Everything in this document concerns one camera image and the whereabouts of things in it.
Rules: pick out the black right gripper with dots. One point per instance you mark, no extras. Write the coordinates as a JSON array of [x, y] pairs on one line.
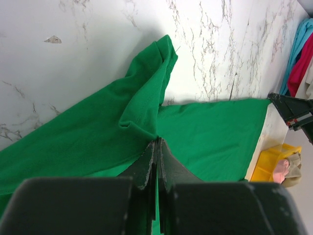
[[296, 112]]

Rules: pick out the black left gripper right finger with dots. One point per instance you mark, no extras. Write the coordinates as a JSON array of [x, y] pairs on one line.
[[170, 172]]

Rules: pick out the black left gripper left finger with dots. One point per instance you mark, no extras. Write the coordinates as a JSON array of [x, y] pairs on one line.
[[137, 193]]

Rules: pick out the green t shirt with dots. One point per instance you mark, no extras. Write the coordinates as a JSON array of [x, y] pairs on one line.
[[62, 178]]

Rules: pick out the pink t shirt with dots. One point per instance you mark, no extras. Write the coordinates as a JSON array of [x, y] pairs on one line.
[[281, 171]]

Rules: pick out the yellow plastic bin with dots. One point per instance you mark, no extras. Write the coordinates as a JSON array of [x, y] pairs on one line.
[[268, 160]]

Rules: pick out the beige t shirt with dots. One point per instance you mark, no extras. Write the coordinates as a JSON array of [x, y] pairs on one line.
[[294, 175]]

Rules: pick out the folded cream t shirt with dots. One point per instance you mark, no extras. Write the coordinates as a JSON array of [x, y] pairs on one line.
[[305, 90]]

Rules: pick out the folded red t shirt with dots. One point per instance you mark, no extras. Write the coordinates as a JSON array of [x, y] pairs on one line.
[[299, 69]]

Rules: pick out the folded light blue t shirt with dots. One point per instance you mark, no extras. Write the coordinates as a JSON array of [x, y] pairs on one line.
[[304, 30]]

